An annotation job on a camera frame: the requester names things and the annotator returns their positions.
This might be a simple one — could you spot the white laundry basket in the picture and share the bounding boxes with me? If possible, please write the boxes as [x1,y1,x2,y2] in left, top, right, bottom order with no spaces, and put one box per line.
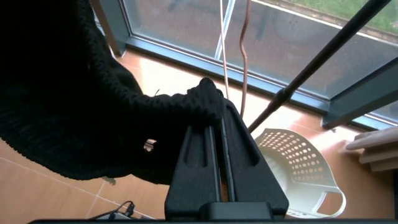
[254,128,348,219]

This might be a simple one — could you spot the black clothes rack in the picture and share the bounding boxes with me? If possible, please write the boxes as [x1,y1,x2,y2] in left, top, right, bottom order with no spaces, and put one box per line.
[247,0,392,134]

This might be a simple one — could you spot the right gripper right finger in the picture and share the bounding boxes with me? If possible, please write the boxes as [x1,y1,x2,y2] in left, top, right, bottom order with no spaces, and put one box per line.
[217,98,290,218]

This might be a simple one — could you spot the black cable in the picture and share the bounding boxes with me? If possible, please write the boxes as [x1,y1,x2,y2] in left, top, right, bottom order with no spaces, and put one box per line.
[88,200,136,220]

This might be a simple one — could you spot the pink clothes hanger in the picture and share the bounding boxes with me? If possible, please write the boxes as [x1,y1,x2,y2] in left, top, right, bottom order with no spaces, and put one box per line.
[219,0,252,118]

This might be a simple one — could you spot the black shorts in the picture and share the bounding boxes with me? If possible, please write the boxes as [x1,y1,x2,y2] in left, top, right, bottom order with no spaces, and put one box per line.
[0,0,224,186]

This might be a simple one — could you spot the beige curtain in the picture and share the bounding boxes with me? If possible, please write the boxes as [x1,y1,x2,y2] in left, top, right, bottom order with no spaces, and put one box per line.
[340,126,398,173]

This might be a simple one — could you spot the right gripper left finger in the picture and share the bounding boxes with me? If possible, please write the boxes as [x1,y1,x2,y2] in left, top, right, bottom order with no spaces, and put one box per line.
[164,126,222,220]

